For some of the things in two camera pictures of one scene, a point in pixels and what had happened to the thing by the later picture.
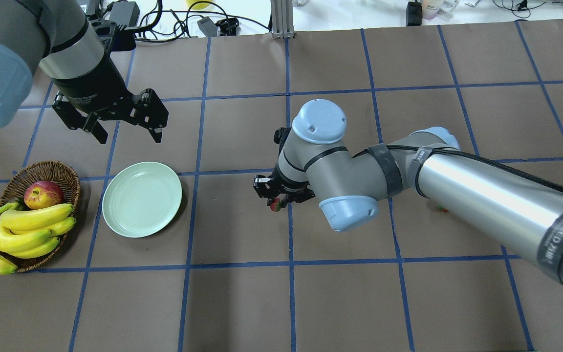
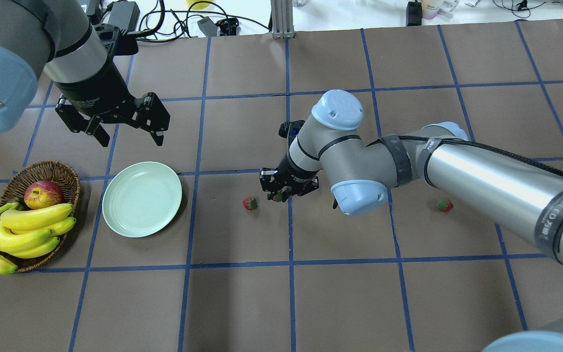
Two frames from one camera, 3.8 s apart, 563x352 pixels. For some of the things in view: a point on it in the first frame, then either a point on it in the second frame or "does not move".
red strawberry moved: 276,205 to 250,203
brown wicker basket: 14,188 does not move
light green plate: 141,199 does not move
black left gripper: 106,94 does not move
